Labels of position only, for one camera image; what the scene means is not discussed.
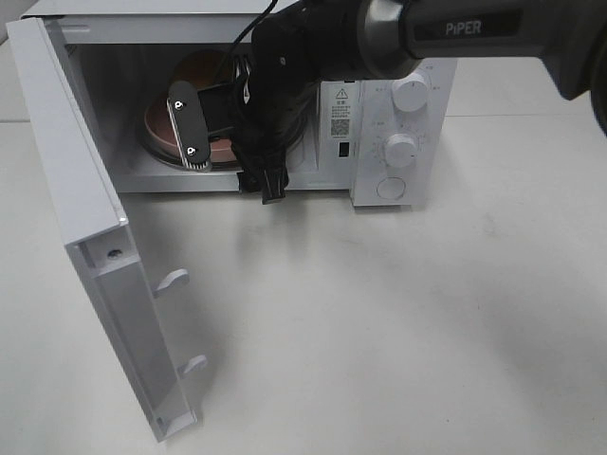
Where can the white timer knob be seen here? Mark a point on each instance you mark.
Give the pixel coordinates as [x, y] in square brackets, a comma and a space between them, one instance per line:
[400, 151]

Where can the white microwave oven body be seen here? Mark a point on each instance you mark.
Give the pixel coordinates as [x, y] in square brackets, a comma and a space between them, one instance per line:
[128, 51]

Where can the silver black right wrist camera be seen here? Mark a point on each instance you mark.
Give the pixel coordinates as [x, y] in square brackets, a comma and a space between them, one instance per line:
[202, 125]

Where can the pink round plate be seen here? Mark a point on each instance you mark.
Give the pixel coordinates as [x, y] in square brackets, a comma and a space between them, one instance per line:
[159, 138]

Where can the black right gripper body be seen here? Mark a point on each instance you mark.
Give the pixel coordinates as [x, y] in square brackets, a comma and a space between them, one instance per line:
[294, 50]

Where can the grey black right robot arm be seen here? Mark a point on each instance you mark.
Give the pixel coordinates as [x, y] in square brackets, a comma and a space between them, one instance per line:
[387, 40]

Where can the round white door button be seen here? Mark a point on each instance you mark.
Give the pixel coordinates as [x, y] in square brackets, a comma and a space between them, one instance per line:
[391, 188]

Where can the burger with lettuce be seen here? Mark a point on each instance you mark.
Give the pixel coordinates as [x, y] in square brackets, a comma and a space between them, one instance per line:
[200, 69]

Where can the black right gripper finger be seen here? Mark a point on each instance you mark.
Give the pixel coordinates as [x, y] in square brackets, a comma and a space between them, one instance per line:
[274, 180]
[249, 180]

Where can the white microwave door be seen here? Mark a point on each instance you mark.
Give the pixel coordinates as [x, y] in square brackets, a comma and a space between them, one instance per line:
[94, 225]

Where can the upper white power knob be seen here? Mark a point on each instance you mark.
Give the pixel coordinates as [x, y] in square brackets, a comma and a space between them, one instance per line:
[412, 92]

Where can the white warning label sticker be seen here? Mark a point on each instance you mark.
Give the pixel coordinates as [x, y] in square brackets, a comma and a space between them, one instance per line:
[340, 112]

